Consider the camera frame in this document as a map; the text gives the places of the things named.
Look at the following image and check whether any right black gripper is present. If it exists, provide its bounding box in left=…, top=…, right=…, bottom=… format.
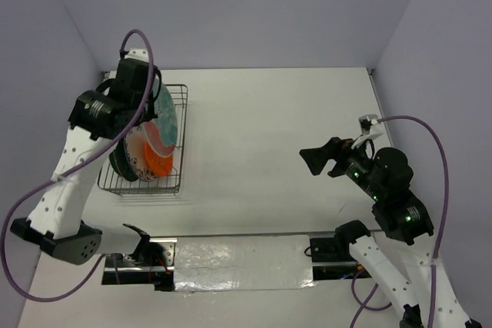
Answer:
left=298, top=131, right=383, bottom=198

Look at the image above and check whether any red and teal plate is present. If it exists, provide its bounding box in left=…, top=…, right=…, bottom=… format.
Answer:
left=142, top=70, right=178, bottom=157

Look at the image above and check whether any blue floral white plate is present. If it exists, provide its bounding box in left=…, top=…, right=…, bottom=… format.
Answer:
left=123, top=127, right=157, bottom=182

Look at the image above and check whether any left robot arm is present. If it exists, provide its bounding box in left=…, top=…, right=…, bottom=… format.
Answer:
left=7, top=48, right=161, bottom=265

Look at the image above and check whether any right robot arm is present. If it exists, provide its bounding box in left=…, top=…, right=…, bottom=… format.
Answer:
left=300, top=137, right=480, bottom=327

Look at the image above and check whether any silver foil tape sheet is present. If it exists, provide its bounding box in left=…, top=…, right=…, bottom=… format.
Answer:
left=174, top=235, right=315, bottom=293

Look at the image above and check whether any orange plastic plate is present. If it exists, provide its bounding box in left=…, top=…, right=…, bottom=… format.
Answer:
left=145, top=143, right=174, bottom=177

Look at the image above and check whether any dark green plate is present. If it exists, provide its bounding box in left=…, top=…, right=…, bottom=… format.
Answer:
left=109, top=141, right=138, bottom=182

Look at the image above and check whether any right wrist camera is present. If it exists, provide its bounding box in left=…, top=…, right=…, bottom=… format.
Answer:
left=351, top=114, right=385, bottom=149

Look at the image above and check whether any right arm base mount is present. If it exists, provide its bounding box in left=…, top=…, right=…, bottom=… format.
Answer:
left=304, top=236, right=362, bottom=282

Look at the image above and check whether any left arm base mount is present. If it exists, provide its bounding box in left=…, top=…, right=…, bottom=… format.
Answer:
left=101, top=237, right=178, bottom=292

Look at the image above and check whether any wire dish rack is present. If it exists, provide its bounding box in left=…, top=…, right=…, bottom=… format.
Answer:
left=97, top=84, right=188, bottom=195

